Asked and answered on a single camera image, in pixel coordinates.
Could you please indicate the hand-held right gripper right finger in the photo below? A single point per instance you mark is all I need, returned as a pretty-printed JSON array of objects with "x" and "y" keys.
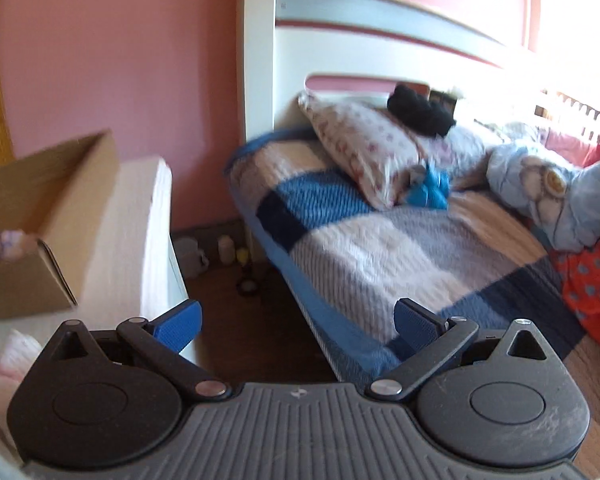
[{"x": 414, "y": 327}]

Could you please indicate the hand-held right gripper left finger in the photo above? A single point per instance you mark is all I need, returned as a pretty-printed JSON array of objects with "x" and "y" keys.
[{"x": 179, "y": 326}]

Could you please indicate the brown cardboard box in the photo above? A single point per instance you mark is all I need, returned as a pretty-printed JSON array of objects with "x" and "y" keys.
[{"x": 55, "y": 210}]

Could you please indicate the blue patchwork quilt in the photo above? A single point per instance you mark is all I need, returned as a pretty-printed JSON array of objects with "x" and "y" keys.
[{"x": 380, "y": 250}]

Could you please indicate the small white bottle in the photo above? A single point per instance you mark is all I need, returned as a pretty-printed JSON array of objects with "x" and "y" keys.
[{"x": 225, "y": 249}]

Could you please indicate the small yellow object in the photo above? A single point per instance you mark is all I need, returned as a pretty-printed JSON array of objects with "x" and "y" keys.
[{"x": 242, "y": 256}]

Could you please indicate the white bedside table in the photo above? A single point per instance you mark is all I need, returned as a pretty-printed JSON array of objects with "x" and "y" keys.
[{"x": 130, "y": 240}]

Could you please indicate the blue knit toy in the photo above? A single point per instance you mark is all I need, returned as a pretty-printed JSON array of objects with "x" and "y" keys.
[{"x": 430, "y": 190}]

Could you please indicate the pale pink knit garment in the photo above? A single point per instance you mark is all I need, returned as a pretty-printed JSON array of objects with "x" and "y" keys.
[{"x": 10, "y": 370}]

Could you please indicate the orange dotted cloth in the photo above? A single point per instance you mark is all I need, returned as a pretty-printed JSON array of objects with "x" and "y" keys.
[{"x": 587, "y": 280}]

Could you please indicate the pale lavender pillow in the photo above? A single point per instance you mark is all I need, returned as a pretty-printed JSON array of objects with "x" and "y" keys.
[{"x": 462, "y": 152}]

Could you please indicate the white crumpled bundle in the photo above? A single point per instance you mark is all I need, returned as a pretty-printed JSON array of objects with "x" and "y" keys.
[{"x": 10, "y": 247}]

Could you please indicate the floral print pillow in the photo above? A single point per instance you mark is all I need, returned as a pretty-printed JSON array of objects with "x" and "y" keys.
[{"x": 360, "y": 145}]

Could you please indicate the light blue printed blanket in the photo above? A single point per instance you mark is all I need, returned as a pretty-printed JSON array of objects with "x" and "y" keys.
[{"x": 545, "y": 180}]

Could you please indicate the black cloth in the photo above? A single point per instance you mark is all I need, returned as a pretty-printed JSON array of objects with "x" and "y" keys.
[{"x": 420, "y": 110}]

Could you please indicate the white bed headboard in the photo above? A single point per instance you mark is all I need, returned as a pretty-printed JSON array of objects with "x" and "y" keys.
[{"x": 330, "y": 45}]

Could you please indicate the white bed rail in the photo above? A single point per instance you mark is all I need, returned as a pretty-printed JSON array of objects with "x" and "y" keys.
[{"x": 580, "y": 115}]

